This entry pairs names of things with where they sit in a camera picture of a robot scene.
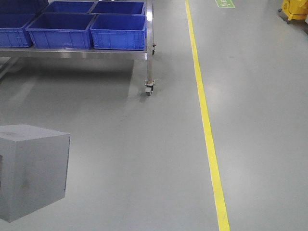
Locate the yellow mop bucket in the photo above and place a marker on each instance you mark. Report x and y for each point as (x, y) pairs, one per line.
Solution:
(294, 9)

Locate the blue bin front left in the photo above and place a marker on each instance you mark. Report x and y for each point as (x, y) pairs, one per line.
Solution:
(13, 32)

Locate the blue bin front right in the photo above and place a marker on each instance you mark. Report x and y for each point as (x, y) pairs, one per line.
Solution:
(119, 32)

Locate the blue bin back right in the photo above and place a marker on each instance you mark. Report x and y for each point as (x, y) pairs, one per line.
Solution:
(119, 7)

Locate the blue bin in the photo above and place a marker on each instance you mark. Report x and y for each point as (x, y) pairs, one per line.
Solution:
(119, 7)
(62, 31)
(13, 32)
(69, 7)
(119, 32)

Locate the gray square base block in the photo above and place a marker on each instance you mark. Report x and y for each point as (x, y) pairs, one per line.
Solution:
(33, 169)

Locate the blue bin back middle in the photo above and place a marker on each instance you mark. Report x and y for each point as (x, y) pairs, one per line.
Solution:
(69, 7)

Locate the stainless steel wheeled cart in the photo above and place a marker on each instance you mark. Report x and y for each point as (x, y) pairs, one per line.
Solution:
(13, 54)

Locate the blue bin front middle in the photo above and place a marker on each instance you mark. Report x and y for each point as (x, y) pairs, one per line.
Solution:
(62, 31)

